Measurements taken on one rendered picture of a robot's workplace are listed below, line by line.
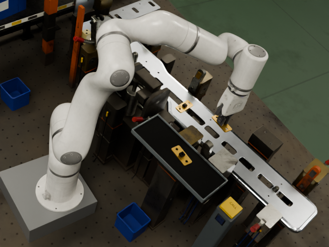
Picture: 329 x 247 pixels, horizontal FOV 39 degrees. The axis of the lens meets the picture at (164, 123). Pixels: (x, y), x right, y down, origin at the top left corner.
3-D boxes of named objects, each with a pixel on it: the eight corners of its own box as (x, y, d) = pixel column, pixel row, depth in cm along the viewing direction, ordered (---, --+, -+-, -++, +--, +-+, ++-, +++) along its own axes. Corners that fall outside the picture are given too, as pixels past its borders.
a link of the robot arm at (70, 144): (78, 136, 172) (82, 173, 162) (46, 131, 167) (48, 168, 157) (137, 35, 141) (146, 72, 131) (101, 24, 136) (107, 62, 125)
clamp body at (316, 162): (296, 210, 225) (335, 167, 198) (280, 226, 217) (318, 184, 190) (282, 197, 228) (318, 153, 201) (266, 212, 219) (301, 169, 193)
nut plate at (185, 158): (192, 162, 168) (193, 160, 167) (184, 166, 166) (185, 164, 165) (178, 145, 172) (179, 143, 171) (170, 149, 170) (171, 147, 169)
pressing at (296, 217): (323, 207, 192) (325, 205, 191) (294, 238, 179) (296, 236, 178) (107, 14, 238) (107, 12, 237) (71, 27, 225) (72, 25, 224)
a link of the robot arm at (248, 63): (226, 70, 160) (234, 89, 154) (240, 39, 151) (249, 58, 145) (248, 71, 163) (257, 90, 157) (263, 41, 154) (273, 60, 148)
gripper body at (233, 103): (235, 96, 155) (224, 119, 163) (257, 89, 161) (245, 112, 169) (222, 82, 159) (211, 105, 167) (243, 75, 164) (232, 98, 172)
